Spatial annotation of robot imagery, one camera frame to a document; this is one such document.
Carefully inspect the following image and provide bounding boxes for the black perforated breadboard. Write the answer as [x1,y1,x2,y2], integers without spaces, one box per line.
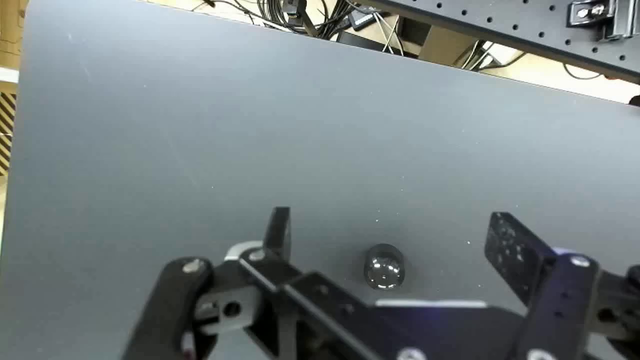
[363,0,640,87]

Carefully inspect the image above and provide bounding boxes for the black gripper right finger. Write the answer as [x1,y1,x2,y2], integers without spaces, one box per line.
[484,211,640,360]

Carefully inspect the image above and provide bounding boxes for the brown cardboard box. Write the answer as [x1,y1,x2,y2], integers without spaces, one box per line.
[399,16,484,69]

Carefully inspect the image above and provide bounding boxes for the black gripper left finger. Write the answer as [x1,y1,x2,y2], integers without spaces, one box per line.
[120,206,403,360]

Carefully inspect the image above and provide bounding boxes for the black cable bundle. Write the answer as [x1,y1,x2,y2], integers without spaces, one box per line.
[199,0,409,52]

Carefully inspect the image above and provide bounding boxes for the black bracket with silver screws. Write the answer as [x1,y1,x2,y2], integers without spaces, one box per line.
[566,0,640,42]

